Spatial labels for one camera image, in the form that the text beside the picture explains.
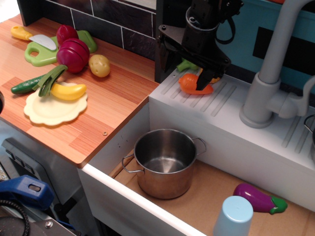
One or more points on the yellow toy banana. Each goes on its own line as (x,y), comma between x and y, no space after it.
(68,93)

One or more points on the grey toy faucet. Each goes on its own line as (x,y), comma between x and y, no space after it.
(265,98)

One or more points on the yellow toy potato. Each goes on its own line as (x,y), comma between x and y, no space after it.
(99,65)

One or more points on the pale yellow toy plate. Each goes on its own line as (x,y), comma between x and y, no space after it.
(52,111)

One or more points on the green toy cutting board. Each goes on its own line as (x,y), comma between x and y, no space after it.
(39,56)

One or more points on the orange toy carrot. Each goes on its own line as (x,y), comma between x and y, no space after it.
(188,84)

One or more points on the yellow handled toy knife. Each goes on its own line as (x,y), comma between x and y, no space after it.
(21,33)

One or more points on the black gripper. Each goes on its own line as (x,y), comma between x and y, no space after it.
(195,43)

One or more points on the purple toy eggplant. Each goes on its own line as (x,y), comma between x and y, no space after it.
(260,201)

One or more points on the red toy onion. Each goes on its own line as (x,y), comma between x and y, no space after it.
(74,54)

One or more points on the red toy plum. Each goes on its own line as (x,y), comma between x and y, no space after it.
(64,33)

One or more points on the stainless steel pot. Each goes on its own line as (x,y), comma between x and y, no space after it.
(166,159)

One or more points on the blue clamp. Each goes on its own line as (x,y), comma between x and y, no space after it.
(28,191)

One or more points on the light blue plastic cup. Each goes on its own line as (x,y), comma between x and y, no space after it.
(235,217)

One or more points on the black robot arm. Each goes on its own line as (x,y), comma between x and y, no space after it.
(210,12)

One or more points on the green toy cucumber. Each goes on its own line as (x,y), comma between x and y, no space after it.
(26,86)

